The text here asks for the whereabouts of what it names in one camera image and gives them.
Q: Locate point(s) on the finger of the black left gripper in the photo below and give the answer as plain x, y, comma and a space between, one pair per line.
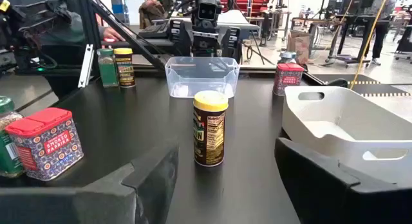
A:
180, 37
232, 43

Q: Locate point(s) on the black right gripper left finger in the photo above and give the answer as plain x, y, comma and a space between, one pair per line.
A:
96, 204

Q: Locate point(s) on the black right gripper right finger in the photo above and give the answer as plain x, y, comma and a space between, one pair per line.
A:
338, 198

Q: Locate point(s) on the yellow-lid brown spice can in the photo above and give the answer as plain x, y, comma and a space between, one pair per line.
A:
125, 71
209, 137

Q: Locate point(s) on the red-lid smoked paprika tin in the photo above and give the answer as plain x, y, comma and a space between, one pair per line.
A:
287, 80
48, 146

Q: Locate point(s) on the white folding table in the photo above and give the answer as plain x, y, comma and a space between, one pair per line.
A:
235, 19

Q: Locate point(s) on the grey desk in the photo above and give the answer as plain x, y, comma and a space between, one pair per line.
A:
145, 43

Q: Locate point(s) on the person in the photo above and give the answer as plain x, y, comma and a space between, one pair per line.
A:
381, 24
151, 10
54, 27

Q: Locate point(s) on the red storage bins rack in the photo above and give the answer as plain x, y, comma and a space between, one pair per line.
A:
248, 2

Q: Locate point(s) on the clear plastic bin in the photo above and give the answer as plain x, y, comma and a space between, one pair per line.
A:
180, 85

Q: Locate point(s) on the brown paper bag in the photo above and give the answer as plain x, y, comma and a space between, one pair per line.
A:
299, 45

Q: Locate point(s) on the white plastic bin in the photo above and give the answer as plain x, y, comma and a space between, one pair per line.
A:
338, 105

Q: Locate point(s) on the black striped-edge floor mat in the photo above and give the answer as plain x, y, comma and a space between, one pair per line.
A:
354, 88

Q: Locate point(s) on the black workshop desk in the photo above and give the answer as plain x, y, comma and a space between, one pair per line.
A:
357, 19

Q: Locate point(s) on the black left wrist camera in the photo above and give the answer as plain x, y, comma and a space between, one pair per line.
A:
207, 10

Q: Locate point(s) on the silver metal bracket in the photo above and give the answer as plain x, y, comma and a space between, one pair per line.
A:
86, 66

